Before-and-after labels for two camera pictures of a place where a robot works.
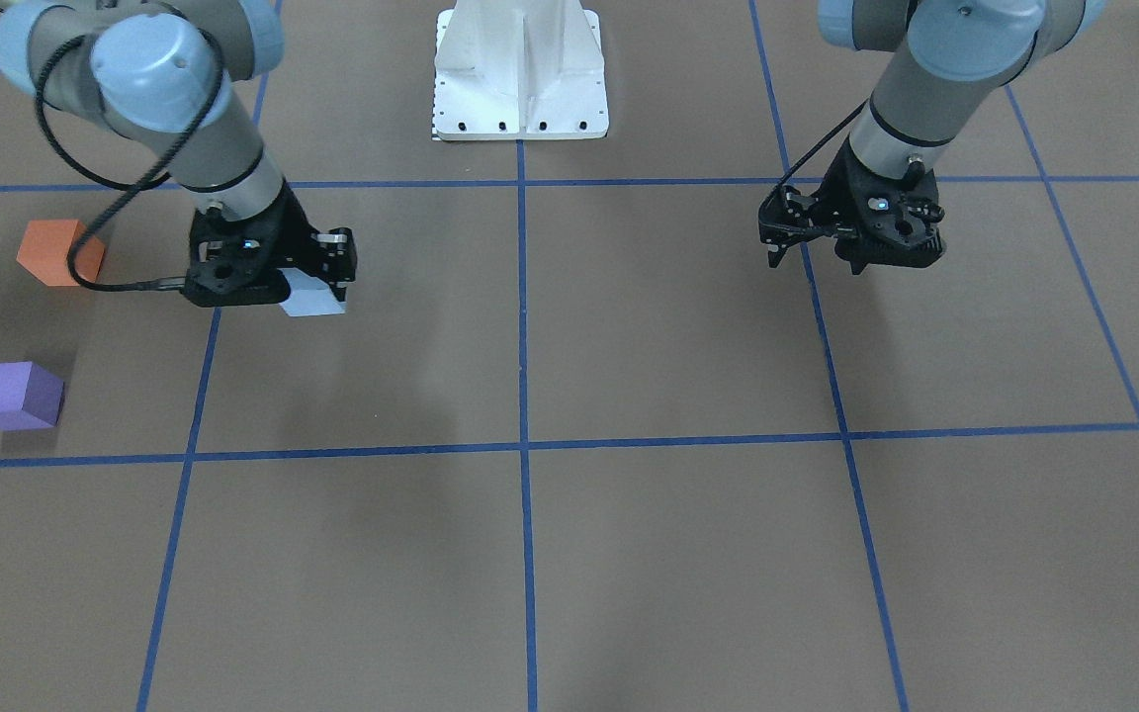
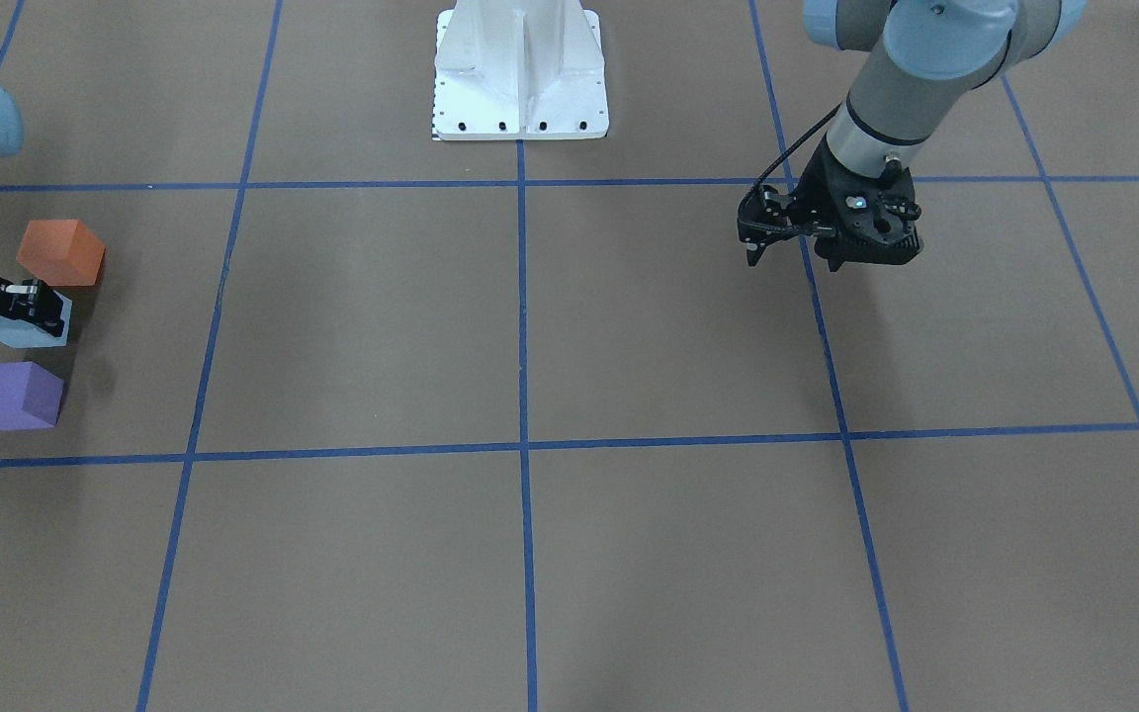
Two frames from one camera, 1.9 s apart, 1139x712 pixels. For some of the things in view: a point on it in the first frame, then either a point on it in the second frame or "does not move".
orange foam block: (44, 248) does not move
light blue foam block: (309, 296) → (16, 334)
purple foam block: (15, 396) does not move
